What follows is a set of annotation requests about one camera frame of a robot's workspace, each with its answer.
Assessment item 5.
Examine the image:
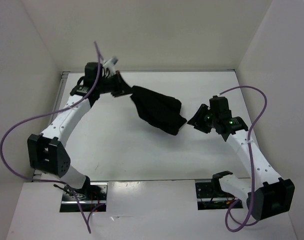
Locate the black skirt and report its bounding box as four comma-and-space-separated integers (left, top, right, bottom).
130, 85, 187, 136

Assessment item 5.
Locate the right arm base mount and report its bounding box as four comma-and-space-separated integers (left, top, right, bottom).
195, 179, 237, 211

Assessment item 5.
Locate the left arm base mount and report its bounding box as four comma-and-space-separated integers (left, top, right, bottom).
54, 182, 108, 213

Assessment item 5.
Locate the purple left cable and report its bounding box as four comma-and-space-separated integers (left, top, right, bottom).
0, 41, 104, 235

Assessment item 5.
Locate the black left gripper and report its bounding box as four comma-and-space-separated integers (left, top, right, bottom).
98, 71, 137, 99

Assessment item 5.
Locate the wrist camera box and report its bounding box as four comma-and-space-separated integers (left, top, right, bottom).
209, 95, 232, 120
83, 56, 118, 86

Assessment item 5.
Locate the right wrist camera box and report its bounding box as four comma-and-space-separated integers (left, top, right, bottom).
209, 95, 232, 120

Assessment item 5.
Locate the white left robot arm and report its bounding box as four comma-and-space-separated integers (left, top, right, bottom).
27, 72, 131, 200

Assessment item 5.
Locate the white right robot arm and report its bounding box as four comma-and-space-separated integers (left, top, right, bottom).
188, 104, 295, 221

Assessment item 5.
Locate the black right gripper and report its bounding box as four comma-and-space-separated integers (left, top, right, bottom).
187, 103, 218, 134

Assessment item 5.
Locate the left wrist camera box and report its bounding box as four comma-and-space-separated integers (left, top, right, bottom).
83, 56, 118, 86

